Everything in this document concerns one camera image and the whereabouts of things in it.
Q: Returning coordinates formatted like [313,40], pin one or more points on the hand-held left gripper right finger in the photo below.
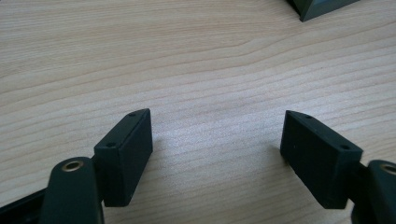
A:
[317,165]

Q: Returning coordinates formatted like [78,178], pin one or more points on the dark grey box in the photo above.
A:
[317,7]

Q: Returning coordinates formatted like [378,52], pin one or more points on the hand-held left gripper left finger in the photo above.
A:
[124,165]

